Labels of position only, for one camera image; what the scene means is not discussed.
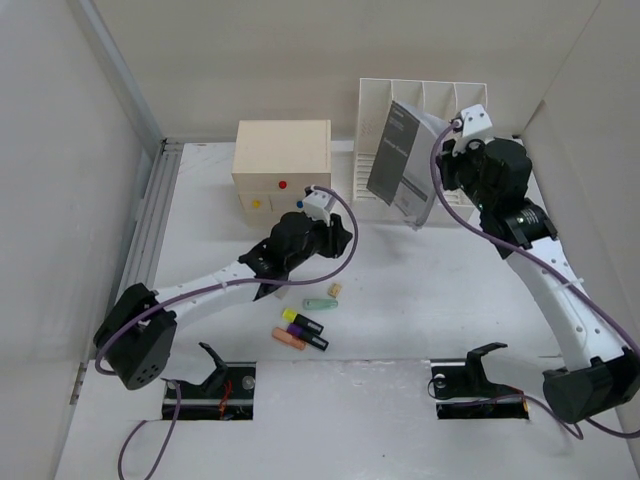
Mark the purple capped black highlighter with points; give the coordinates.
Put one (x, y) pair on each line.
(308, 337)

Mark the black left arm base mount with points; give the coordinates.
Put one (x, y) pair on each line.
(226, 394)

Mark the white plastic file organizer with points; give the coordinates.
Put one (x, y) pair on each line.
(441, 99)

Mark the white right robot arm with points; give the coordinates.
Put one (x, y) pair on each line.
(601, 369)

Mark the green transparent highlighter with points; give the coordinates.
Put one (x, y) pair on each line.
(319, 304)

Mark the grey setup guide booklet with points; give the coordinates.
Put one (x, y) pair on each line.
(401, 175)

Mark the aluminium frame rail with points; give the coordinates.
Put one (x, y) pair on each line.
(157, 170)

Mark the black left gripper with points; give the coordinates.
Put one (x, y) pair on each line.
(334, 236)

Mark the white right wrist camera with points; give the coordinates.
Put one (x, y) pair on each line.
(473, 122)

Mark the cream wooden drawer cabinet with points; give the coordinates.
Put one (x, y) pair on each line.
(274, 161)

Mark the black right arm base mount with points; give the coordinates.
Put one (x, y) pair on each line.
(462, 390)

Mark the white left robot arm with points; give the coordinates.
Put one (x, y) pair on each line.
(134, 341)

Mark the orange highlighter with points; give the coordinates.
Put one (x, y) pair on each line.
(288, 339)

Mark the yellow capped black highlighter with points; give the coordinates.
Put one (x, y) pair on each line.
(302, 321)

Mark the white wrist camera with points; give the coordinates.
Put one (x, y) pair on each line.
(318, 205)
(473, 122)

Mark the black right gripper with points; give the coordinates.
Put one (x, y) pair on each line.
(451, 155)

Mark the small tan eraser block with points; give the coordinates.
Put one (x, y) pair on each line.
(334, 290)

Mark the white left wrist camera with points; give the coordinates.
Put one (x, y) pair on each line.
(318, 205)

